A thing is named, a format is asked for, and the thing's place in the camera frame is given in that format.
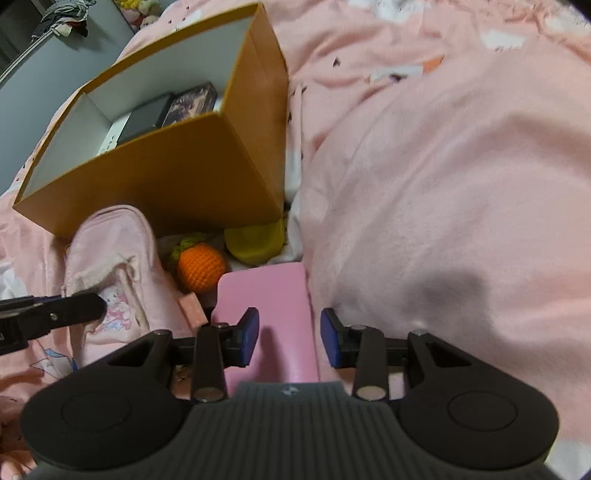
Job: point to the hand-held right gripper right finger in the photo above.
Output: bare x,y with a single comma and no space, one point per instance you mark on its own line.
328,334

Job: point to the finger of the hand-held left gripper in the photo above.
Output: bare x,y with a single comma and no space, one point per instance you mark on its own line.
74,308

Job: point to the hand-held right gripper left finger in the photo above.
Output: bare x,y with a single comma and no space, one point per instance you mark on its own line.
251,333

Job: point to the pink mini backpack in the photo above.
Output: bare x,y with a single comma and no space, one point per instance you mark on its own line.
115,249

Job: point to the crochet orange toy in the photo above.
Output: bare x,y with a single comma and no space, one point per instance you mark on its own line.
201,265

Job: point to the yellow round container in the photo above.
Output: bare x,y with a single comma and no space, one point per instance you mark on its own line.
254,240

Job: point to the orange cardboard box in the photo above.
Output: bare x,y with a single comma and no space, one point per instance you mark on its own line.
184,175

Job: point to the white box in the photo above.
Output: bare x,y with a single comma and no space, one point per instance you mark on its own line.
113,136

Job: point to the black box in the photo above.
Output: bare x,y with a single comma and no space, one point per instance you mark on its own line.
145,117

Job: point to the dark printed card box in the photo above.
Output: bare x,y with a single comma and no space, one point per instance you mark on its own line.
191,102

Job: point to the small pink box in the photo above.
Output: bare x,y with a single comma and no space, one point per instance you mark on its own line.
193,310

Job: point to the pink printed blanket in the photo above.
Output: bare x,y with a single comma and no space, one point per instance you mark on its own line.
438,207

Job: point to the pile of grey clothes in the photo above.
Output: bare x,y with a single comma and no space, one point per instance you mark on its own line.
64,16

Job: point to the hanging column of plush toys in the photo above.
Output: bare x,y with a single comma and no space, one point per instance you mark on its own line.
138,9

